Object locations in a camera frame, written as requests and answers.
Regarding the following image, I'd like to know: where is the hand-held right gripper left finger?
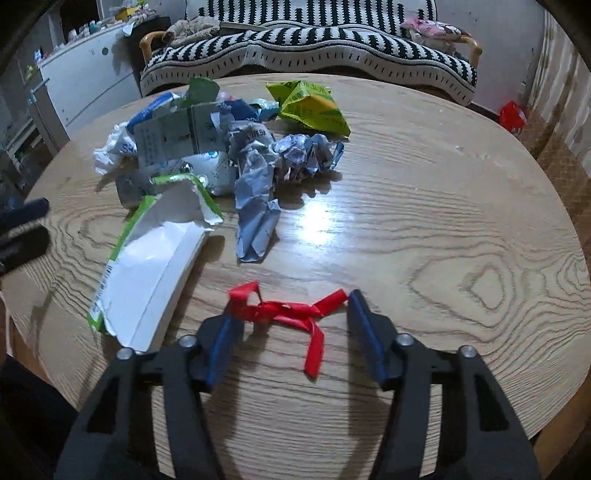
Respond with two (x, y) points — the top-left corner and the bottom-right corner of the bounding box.
(55, 314), (245, 480)

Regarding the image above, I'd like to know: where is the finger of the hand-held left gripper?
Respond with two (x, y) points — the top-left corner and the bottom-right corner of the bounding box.
(0, 198), (51, 232)
(0, 225), (51, 275)

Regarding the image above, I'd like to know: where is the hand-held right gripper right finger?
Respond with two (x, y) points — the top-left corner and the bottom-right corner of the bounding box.
(346, 290), (542, 480)

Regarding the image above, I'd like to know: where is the red ribbon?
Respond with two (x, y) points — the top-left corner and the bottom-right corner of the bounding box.
(228, 282), (349, 380)

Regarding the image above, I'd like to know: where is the yellow-green popcorn snack bag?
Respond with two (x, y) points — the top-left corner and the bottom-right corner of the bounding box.
(266, 80), (352, 138)

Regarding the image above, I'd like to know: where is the crumpled white plastic wrapper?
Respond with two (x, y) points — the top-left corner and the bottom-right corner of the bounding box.
(92, 121), (140, 177)

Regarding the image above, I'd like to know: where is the large white green-edged paper bag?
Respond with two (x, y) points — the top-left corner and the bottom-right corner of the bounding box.
(88, 173), (225, 350)

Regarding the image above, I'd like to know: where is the white cabinet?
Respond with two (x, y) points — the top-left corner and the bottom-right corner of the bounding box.
(27, 22), (145, 155)

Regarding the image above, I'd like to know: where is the long crumpled blue-grey paper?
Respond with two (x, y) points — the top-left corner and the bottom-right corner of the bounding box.
(232, 134), (283, 264)

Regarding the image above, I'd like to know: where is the torn white blue carton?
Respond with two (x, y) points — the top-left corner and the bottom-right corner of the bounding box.
(127, 91), (223, 168)

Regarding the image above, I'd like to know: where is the silver white foil packaging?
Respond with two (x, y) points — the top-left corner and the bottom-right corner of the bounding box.
(115, 151), (237, 209)

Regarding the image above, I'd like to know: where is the crumpled printed paper ball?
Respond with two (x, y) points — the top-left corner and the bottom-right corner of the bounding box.
(273, 133), (345, 184)

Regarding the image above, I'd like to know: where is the green torn carton flap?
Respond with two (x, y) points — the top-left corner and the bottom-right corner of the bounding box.
(185, 76), (221, 109)

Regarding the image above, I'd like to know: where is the brown crumpled cloth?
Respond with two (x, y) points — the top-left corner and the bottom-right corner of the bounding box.
(163, 16), (219, 46)

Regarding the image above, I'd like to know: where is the small teal wrapper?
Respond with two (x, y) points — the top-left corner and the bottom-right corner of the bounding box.
(249, 98), (281, 121)

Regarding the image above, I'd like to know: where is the red bag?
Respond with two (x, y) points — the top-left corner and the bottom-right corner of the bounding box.
(498, 100), (528, 136)

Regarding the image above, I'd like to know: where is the beige curtain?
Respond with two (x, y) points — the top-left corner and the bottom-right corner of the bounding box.
(524, 9), (591, 241)

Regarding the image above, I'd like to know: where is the black white striped sofa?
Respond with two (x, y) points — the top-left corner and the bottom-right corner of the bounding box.
(139, 0), (483, 106)

